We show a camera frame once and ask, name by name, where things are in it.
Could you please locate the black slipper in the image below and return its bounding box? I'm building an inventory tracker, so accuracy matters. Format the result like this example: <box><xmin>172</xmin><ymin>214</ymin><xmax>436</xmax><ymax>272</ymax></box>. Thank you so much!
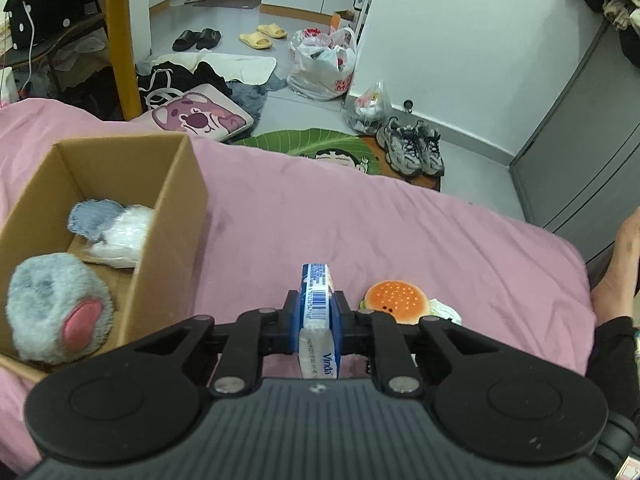
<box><xmin>171</xmin><ymin>29</ymin><xmax>200</xmax><ymax>52</ymax></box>
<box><xmin>195</xmin><ymin>28</ymin><xmax>221</xmax><ymax>50</ymax></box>

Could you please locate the person's bare foot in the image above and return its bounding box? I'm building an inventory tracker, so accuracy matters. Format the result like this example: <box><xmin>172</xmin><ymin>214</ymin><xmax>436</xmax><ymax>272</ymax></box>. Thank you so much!
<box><xmin>591</xmin><ymin>209</ymin><xmax>640</xmax><ymax>325</ymax></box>

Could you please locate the large white plastic bag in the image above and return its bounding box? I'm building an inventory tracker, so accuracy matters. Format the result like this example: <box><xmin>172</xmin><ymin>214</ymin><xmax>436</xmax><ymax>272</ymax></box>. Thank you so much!
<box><xmin>286</xmin><ymin>27</ymin><xmax>357</xmax><ymax>101</ymax></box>

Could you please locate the grey sneaker left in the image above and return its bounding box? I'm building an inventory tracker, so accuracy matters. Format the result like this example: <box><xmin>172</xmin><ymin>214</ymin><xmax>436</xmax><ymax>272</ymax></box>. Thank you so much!
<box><xmin>375</xmin><ymin>116</ymin><xmax>423</xmax><ymax>179</ymax></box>

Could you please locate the white charging cable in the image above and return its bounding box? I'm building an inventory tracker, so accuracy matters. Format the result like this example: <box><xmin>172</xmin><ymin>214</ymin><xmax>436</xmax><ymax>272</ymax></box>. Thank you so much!
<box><xmin>19</xmin><ymin>0</ymin><xmax>37</xmax><ymax>94</ymax></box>

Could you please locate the yellow slipper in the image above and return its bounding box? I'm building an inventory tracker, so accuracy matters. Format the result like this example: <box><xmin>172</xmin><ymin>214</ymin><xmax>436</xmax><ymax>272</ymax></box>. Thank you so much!
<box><xmin>257</xmin><ymin>23</ymin><xmax>288</xmax><ymax>39</ymax></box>
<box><xmin>239</xmin><ymin>32</ymin><xmax>272</xmax><ymax>50</ymax></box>

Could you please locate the left black slipper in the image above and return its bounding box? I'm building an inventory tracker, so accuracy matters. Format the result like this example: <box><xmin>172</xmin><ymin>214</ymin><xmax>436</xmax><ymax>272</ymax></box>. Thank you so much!
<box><xmin>171</xmin><ymin>29</ymin><xmax>200</xmax><ymax>52</ymax></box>

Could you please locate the grey fluffy plush slipper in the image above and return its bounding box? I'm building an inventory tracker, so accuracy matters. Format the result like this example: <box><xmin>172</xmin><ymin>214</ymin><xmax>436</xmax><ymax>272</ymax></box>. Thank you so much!
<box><xmin>6</xmin><ymin>252</ymin><xmax>114</xmax><ymax>365</ymax></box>

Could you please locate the hamburger plush toy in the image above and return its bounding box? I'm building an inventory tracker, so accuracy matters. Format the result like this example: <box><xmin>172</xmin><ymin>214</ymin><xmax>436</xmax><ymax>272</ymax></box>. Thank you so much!
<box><xmin>359</xmin><ymin>280</ymin><xmax>431</xmax><ymax>325</ymax></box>

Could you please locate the dark side chair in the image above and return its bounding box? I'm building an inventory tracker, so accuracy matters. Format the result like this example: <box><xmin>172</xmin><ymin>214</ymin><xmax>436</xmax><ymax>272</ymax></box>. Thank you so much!
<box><xmin>1</xmin><ymin>13</ymin><xmax>107</xmax><ymax>96</ymax></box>

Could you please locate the green leaf cartoon rug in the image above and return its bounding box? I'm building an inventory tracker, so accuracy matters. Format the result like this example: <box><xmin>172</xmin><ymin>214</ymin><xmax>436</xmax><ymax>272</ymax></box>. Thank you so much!
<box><xmin>234</xmin><ymin>128</ymin><xmax>440</xmax><ymax>192</ymax></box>

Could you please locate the white fluffy ball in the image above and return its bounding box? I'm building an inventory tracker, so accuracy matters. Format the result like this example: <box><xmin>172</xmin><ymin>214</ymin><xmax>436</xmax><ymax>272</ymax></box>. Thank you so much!
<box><xmin>81</xmin><ymin>205</ymin><xmax>154</xmax><ymax>269</ymax></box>

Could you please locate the right black slipper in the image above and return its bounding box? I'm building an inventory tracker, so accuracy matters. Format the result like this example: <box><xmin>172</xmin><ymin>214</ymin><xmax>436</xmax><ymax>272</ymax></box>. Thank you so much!
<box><xmin>195</xmin><ymin>28</ymin><xmax>221</xmax><ymax>50</ymax></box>

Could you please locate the grey wardrobe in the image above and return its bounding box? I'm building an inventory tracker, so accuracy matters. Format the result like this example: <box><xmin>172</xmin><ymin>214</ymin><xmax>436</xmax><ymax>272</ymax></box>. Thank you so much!
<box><xmin>511</xmin><ymin>27</ymin><xmax>639</xmax><ymax>266</ymax></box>

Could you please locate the left yellow slipper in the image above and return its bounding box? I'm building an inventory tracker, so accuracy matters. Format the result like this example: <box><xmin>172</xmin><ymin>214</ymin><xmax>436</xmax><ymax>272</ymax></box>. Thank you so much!
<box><xmin>239</xmin><ymin>32</ymin><xmax>272</xmax><ymax>50</ymax></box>

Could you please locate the grey sneaker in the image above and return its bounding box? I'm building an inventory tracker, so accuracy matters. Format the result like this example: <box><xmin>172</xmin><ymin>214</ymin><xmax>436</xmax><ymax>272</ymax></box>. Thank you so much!
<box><xmin>414</xmin><ymin>120</ymin><xmax>445</xmax><ymax>178</ymax></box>
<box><xmin>375</xmin><ymin>116</ymin><xmax>423</xmax><ymax>179</ymax></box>

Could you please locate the brown cardboard box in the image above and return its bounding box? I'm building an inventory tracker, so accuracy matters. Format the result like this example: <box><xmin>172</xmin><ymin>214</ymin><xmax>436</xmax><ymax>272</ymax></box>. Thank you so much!
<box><xmin>1</xmin><ymin>133</ymin><xmax>208</xmax><ymax>382</ymax></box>

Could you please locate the right yellow slipper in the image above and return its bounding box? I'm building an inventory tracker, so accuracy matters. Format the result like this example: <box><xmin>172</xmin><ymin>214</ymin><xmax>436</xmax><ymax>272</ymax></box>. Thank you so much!
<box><xmin>257</xmin><ymin>23</ymin><xmax>288</xmax><ymax>39</ymax></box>

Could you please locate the round table with yellow leg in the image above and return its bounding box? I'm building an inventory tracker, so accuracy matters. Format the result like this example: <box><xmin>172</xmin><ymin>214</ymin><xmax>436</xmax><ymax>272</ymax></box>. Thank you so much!
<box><xmin>96</xmin><ymin>0</ymin><xmax>142</xmax><ymax>120</ymax></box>

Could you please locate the grey sneaker right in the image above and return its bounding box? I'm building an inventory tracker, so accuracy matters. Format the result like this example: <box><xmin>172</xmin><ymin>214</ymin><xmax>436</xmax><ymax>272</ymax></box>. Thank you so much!
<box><xmin>414</xmin><ymin>120</ymin><xmax>445</xmax><ymax>178</ymax></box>

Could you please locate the white paper ball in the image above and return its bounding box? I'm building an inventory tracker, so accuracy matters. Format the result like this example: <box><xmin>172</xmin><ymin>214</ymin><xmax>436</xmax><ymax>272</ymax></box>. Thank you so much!
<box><xmin>428</xmin><ymin>298</ymin><xmax>462</xmax><ymax>325</ymax></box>

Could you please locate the white floor mat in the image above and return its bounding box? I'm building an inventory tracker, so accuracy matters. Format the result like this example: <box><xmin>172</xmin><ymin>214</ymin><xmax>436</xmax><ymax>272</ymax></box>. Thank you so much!
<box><xmin>152</xmin><ymin>50</ymin><xmax>278</xmax><ymax>86</ymax></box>

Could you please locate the pink bear tote bag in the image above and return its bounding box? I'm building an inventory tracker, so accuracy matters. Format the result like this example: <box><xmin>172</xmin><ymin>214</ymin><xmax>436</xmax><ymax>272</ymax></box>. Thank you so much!
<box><xmin>134</xmin><ymin>84</ymin><xmax>254</xmax><ymax>142</ymax></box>

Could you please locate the black clothes pile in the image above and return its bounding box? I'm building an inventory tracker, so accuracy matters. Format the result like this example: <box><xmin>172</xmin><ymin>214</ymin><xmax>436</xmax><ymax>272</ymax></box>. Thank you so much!
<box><xmin>137</xmin><ymin>62</ymin><xmax>232</xmax><ymax>112</ymax></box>

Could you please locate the small clear trash bag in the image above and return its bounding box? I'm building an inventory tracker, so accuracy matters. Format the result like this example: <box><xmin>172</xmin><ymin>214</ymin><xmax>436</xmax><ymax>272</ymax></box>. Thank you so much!
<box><xmin>343</xmin><ymin>81</ymin><xmax>392</xmax><ymax>136</ymax></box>

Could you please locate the blue Vinda tissue pack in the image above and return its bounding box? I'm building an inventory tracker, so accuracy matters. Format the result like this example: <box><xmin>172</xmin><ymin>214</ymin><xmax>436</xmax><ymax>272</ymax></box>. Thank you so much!
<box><xmin>297</xmin><ymin>263</ymin><xmax>342</xmax><ymax>379</ymax></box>

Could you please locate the black polka dot bag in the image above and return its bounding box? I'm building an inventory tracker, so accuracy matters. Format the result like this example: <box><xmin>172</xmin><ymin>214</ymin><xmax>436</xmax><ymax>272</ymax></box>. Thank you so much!
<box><xmin>3</xmin><ymin>0</ymin><xmax>99</xmax><ymax>50</ymax></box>

